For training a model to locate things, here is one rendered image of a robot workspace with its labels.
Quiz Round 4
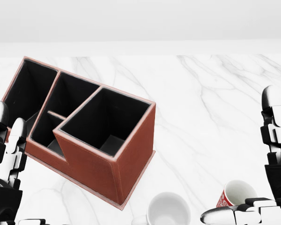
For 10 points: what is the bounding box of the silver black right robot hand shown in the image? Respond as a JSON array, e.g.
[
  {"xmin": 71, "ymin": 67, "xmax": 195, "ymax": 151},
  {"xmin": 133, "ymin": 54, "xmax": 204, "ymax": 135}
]
[{"xmin": 200, "ymin": 81, "xmax": 281, "ymax": 225}]

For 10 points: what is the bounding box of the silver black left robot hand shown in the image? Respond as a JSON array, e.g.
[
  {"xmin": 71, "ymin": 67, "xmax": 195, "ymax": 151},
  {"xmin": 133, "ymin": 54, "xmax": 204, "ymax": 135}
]
[{"xmin": 0, "ymin": 100, "xmax": 52, "ymax": 225}]

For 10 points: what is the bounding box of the red patterned mug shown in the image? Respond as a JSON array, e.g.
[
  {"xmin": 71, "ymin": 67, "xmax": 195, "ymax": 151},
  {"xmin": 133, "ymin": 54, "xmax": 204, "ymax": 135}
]
[{"xmin": 216, "ymin": 180, "xmax": 259, "ymax": 209}]

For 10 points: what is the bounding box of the red-brown desk caddy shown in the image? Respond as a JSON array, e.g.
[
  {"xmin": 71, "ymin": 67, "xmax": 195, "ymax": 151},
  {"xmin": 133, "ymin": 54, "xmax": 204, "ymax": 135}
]
[{"xmin": 1, "ymin": 55, "xmax": 156, "ymax": 210}]

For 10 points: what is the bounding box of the white mug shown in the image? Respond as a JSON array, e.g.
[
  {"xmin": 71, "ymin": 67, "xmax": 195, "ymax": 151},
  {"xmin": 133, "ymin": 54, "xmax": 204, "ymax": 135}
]
[{"xmin": 131, "ymin": 192, "xmax": 192, "ymax": 225}]

